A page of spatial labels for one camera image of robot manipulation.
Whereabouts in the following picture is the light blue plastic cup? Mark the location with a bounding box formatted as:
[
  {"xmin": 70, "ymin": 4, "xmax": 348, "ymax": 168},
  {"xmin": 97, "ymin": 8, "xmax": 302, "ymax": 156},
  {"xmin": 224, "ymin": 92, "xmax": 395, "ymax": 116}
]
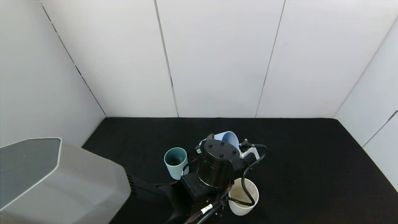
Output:
[{"xmin": 199, "ymin": 131, "xmax": 240, "ymax": 152}]

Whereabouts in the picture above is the teal plastic cup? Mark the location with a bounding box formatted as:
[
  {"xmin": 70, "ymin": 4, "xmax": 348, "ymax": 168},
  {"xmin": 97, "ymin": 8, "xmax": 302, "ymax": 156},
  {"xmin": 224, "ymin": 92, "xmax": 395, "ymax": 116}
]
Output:
[{"xmin": 164, "ymin": 147, "xmax": 189, "ymax": 180}]

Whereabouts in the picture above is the white plastic cup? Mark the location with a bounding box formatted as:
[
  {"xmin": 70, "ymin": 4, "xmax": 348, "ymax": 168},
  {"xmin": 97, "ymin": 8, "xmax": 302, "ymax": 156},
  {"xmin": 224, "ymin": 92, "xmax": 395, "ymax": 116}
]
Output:
[{"xmin": 228, "ymin": 178, "xmax": 259, "ymax": 216}]

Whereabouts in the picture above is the black table cloth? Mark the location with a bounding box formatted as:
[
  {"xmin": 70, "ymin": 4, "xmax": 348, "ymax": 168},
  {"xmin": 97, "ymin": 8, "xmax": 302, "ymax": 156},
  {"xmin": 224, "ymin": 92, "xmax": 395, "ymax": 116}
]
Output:
[{"xmin": 81, "ymin": 117, "xmax": 398, "ymax": 224}]

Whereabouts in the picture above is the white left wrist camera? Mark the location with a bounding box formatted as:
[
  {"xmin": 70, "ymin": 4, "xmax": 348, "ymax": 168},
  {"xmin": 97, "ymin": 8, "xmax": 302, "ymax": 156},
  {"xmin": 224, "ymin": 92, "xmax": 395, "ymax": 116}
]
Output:
[{"xmin": 240, "ymin": 147, "xmax": 260, "ymax": 160}]

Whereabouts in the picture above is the black camera cable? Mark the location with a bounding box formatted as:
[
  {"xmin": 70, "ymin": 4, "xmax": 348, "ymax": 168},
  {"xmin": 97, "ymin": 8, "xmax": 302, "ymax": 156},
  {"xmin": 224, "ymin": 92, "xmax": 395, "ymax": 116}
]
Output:
[{"xmin": 227, "ymin": 141, "xmax": 268, "ymax": 207}]

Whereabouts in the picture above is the braided cable with white label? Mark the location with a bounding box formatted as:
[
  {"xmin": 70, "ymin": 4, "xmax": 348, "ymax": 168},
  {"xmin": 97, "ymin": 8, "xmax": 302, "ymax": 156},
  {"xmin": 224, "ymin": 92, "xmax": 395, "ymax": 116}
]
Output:
[{"xmin": 183, "ymin": 182, "xmax": 234, "ymax": 224}]

